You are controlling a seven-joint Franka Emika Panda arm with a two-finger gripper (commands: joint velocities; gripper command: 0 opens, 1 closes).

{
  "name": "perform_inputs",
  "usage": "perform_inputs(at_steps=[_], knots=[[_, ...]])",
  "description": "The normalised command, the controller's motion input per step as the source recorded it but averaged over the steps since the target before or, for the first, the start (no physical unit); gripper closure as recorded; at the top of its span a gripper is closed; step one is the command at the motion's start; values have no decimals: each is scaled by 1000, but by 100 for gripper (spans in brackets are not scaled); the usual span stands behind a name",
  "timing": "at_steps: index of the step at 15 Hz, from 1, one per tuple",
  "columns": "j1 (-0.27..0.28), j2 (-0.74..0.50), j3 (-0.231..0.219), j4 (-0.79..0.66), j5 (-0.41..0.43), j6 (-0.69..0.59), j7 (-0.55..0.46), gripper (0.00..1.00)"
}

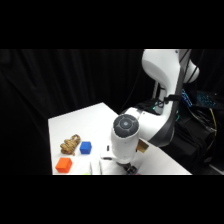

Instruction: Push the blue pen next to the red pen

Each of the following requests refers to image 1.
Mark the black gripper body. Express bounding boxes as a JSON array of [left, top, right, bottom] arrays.
[[123, 162, 139, 175]]

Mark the blue cube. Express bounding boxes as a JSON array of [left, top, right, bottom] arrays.
[[79, 140, 93, 155]]

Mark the orange cube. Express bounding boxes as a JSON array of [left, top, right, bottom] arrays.
[[54, 157, 74, 174]]

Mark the blue lit electronics box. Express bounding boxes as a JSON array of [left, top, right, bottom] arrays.
[[181, 87, 195, 108]]

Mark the backlit keyboard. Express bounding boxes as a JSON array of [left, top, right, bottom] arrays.
[[195, 90, 224, 110]]

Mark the black curtain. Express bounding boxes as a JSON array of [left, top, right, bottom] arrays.
[[0, 49, 224, 176]]

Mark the tan cable connector block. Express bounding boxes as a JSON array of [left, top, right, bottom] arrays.
[[135, 139, 150, 154]]

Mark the brown knotted rope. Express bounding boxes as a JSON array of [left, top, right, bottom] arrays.
[[59, 133, 82, 156]]

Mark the yellow cable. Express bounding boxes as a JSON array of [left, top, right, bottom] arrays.
[[208, 107, 218, 137]]

